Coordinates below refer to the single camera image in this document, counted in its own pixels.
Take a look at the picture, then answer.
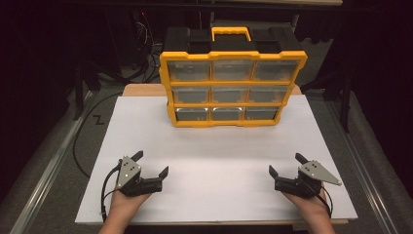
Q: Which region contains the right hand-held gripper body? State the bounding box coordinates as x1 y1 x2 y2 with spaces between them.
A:
274 160 343 200

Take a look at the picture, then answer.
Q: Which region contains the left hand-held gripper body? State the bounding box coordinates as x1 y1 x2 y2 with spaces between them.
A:
114 155 164 198

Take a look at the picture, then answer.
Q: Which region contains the person's left hand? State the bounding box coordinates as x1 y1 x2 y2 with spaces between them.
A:
108 189 153 223

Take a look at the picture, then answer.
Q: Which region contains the person's right hand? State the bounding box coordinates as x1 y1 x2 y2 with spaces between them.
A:
282 186 331 223

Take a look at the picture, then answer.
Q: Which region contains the yellow and black organizer cabinet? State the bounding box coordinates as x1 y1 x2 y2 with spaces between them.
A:
159 26 309 129

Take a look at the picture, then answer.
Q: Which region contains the black metal stand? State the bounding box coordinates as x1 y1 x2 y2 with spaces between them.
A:
301 66 356 135
71 59 102 122

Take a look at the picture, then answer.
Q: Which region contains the grid of clear plastic drawers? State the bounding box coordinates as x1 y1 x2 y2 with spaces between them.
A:
167 59 300 122

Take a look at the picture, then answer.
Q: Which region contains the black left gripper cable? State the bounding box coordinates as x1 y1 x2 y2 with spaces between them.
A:
99 164 124 224

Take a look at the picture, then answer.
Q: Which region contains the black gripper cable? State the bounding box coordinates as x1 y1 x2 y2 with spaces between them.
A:
99 164 124 224
311 183 333 219

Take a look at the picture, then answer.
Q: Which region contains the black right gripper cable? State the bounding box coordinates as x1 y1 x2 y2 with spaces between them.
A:
311 183 333 219

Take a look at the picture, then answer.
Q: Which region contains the metal floor rail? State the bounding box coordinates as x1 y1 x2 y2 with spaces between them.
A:
9 91 95 234
324 97 398 234

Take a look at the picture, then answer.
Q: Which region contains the long black floor cable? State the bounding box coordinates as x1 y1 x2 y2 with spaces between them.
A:
72 92 125 179

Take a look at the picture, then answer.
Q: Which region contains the bundle of dark cables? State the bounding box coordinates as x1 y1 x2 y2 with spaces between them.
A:
131 11 162 84

